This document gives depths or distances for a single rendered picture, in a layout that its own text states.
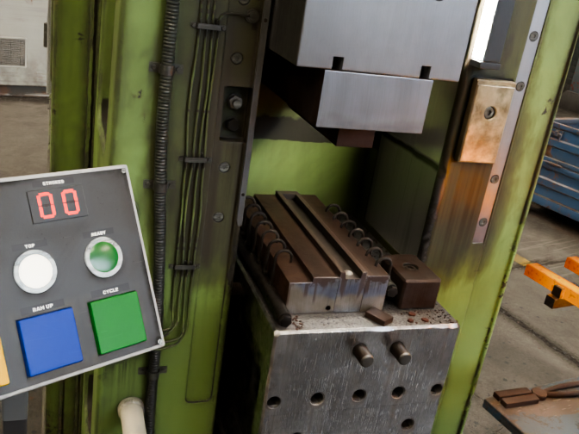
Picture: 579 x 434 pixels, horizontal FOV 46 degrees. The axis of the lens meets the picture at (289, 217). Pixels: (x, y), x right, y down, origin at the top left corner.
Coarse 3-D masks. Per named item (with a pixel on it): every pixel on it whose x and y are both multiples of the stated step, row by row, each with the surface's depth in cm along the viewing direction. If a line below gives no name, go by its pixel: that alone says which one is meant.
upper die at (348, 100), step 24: (264, 72) 139; (288, 72) 125; (312, 72) 114; (336, 72) 109; (360, 72) 111; (288, 96) 125; (312, 96) 113; (336, 96) 111; (360, 96) 112; (384, 96) 113; (408, 96) 115; (312, 120) 113; (336, 120) 112; (360, 120) 114; (384, 120) 115; (408, 120) 117
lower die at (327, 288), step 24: (288, 192) 161; (288, 216) 150; (264, 240) 138; (288, 240) 137; (312, 240) 139; (336, 240) 138; (264, 264) 137; (288, 264) 129; (312, 264) 128; (336, 264) 128; (360, 264) 129; (288, 288) 123; (312, 288) 124; (336, 288) 126; (360, 288) 128; (384, 288) 130; (312, 312) 126; (336, 312) 128
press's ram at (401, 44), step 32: (288, 0) 110; (320, 0) 104; (352, 0) 105; (384, 0) 107; (416, 0) 108; (448, 0) 110; (288, 32) 110; (320, 32) 106; (352, 32) 107; (384, 32) 109; (416, 32) 111; (448, 32) 112; (320, 64) 108; (352, 64) 109; (384, 64) 111; (416, 64) 113; (448, 64) 115
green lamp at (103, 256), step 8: (96, 248) 96; (104, 248) 97; (112, 248) 98; (96, 256) 96; (104, 256) 97; (112, 256) 98; (96, 264) 96; (104, 264) 97; (112, 264) 98; (104, 272) 97
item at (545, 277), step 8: (528, 264) 132; (536, 264) 133; (528, 272) 132; (536, 272) 130; (544, 272) 130; (552, 272) 130; (536, 280) 131; (544, 280) 129; (552, 280) 127; (560, 280) 127; (568, 288) 124; (576, 288) 125; (568, 296) 124; (576, 296) 123; (576, 304) 123
